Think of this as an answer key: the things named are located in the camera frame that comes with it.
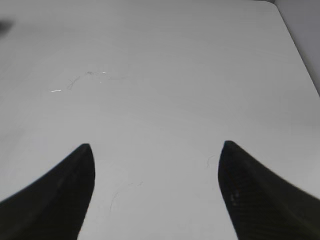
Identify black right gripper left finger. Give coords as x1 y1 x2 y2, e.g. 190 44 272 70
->
0 143 96 240

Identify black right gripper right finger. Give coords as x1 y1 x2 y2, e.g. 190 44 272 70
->
218 140 320 240

